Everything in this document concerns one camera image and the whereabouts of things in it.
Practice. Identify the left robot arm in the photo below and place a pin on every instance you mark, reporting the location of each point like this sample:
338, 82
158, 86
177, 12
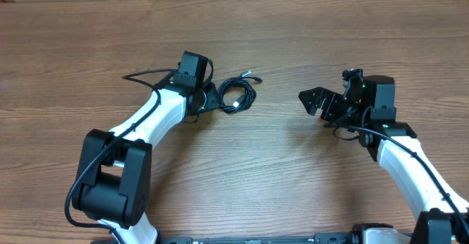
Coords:
112, 184

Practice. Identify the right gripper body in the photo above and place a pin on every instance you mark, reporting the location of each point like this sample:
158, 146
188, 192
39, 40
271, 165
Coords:
338, 105

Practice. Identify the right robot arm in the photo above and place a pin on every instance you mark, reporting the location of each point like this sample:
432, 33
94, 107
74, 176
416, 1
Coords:
367, 109

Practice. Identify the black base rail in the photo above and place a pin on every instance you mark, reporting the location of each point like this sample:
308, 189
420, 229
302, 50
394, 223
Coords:
318, 238

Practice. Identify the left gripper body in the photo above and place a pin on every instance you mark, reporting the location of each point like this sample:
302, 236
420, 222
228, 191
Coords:
212, 100

